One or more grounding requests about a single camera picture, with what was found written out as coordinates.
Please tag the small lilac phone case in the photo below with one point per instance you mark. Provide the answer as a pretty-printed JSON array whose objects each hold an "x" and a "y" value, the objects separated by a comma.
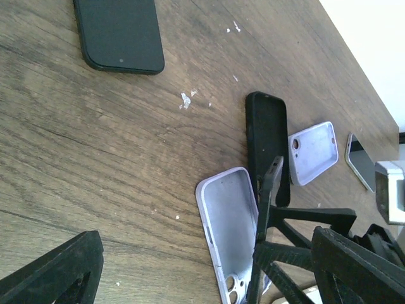
[{"x": 311, "y": 152}]

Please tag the large lilac phone case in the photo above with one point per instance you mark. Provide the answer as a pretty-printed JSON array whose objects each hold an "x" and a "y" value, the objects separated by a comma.
[{"x": 229, "y": 217}]

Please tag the dark phone at left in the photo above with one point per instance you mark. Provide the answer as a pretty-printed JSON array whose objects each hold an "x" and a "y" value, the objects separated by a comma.
[{"x": 120, "y": 36}]

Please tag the black phone case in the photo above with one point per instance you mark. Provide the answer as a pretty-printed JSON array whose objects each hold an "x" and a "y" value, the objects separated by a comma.
[{"x": 267, "y": 137}]

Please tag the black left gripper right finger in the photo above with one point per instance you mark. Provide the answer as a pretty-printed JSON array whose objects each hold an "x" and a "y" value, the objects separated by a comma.
[{"x": 346, "y": 272}]

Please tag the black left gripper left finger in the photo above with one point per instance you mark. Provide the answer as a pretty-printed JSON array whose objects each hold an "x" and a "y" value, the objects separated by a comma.
[{"x": 69, "y": 273}]

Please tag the beige phone case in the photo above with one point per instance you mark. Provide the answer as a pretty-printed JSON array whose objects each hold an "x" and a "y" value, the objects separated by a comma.
[{"x": 312, "y": 293}]

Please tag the silver-edged black phone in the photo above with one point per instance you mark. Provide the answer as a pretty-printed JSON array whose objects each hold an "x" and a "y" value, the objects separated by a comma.
[{"x": 360, "y": 162}]

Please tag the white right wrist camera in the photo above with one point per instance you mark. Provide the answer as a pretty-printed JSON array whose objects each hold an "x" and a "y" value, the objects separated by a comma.
[{"x": 389, "y": 179}]

